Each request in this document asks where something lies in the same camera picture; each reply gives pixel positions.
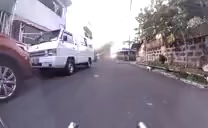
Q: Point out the pole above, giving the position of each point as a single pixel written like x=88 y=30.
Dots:
x=129 y=40

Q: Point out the grey asphalt road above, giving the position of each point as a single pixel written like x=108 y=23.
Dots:
x=118 y=96

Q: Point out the white van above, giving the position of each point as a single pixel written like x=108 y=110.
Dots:
x=58 y=50

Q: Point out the robot's own part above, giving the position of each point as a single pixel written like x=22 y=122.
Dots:
x=72 y=125
x=141 y=125

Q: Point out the pale roadside kerb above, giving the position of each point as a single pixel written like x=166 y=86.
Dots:
x=178 y=76

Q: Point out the white building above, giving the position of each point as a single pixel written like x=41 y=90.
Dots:
x=32 y=16

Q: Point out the red car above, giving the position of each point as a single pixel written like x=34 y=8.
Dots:
x=5 y=63

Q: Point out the grey stone wall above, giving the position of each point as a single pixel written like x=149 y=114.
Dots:
x=178 y=51

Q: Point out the trees behind wall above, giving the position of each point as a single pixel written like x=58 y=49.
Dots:
x=168 y=16

